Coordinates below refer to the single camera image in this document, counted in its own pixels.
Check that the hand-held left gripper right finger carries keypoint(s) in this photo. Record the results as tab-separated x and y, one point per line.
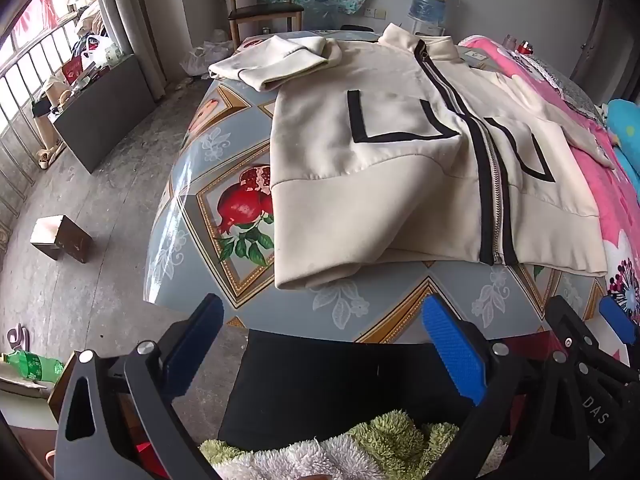
455	350

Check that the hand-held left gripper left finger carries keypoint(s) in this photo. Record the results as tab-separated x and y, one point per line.
197	345

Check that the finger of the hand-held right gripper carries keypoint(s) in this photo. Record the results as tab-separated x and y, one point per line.
617	317
567	322

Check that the cream jacket with black trim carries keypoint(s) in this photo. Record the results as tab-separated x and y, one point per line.
350	185

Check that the pink floral blanket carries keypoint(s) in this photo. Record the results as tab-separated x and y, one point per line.
615	220

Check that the person's black garment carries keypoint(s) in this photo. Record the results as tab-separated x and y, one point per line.
325	385

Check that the green plastic bottle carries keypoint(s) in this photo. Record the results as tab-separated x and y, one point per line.
35	365

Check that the fuzzy green white sweater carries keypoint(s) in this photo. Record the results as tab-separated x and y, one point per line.
320	455

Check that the brown box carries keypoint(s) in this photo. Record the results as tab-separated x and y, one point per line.
57	232

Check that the cyan pillow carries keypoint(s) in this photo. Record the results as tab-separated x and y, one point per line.
625	120

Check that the grey lace cloth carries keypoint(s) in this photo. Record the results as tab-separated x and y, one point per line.
570	85

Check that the fruit print tablecloth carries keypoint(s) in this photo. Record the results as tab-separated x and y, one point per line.
235	110

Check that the grey cabinet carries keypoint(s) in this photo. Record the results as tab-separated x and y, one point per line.
100	120

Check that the red jar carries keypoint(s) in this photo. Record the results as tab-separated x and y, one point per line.
524	48

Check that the clear plastic bag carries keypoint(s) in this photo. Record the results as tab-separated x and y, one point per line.
205	57

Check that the red box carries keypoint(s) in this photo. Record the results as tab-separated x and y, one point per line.
72	70

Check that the white plastic bag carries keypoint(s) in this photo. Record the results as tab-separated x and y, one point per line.
102	50

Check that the white water dispenser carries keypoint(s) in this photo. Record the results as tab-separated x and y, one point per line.
430	29

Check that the metal window railing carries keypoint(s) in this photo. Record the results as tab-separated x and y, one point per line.
20	75

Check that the grey curtain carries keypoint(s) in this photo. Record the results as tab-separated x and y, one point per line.
130	20

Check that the wooden chair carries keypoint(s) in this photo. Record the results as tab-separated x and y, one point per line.
265	10

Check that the white wall socket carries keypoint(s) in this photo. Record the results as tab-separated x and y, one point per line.
377	12

